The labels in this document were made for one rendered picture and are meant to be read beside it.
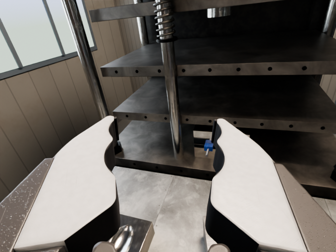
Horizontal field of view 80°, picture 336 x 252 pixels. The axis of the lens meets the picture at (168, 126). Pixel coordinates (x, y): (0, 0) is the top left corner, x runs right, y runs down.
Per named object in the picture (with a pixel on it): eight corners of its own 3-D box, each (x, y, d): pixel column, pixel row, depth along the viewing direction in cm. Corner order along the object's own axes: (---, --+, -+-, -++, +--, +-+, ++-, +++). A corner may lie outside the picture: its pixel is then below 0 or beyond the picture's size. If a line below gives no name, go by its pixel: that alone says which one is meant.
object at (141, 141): (365, 203, 84) (370, 193, 81) (102, 163, 126) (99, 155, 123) (312, 111, 151) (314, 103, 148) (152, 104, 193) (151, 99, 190)
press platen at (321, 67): (372, 74, 69) (378, 59, 67) (102, 77, 105) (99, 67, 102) (314, 38, 128) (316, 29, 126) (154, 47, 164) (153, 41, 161)
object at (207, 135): (246, 163, 103) (249, 135, 94) (194, 157, 112) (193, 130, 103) (246, 116, 143) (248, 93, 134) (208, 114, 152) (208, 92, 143)
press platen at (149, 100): (347, 134, 82) (351, 124, 79) (114, 119, 117) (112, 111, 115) (305, 76, 141) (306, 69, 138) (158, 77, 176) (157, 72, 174)
